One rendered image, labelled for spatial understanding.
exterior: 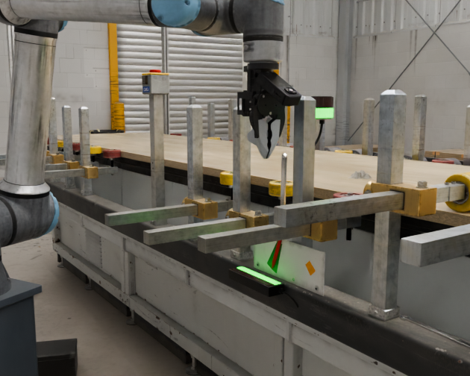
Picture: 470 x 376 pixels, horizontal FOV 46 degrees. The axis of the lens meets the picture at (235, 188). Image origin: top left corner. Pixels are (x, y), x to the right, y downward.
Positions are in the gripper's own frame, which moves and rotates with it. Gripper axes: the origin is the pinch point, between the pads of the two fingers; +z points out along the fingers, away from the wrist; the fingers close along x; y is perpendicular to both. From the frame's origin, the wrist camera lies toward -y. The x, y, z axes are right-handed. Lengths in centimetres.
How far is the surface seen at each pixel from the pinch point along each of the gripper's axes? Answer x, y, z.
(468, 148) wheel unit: -115, 25, 6
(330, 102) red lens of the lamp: -12.7, -6.4, -11.4
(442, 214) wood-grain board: -23.1, -29.8, 11.6
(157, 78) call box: -7, 69, -19
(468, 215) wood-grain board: -23.5, -35.6, 10.8
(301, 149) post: -6.1, -4.6, -0.9
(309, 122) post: -7.7, -5.2, -6.9
